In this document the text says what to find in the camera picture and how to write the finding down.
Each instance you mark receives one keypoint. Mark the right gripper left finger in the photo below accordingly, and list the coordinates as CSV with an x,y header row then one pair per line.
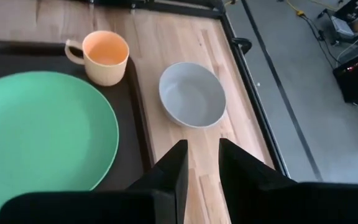
x,y
120,208

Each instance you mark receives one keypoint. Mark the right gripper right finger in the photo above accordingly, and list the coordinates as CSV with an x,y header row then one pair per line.
x,y
275,202

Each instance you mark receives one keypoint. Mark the green plastic plate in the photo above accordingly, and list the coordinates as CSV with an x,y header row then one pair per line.
x,y
42,140

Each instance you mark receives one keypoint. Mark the grey plastic bowl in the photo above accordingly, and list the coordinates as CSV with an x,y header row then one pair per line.
x,y
193,96

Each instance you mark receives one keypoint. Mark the peach plastic mug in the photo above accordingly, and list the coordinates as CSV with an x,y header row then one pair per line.
x,y
104,68

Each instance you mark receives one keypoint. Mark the dark brown serving tray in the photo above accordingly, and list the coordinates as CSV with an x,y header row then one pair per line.
x,y
130,124

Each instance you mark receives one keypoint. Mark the black computer case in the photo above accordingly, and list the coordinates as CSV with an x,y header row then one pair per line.
x,y
356,81

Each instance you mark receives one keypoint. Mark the black aluminium table frame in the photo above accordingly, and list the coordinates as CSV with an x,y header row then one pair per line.
x,y
253,93

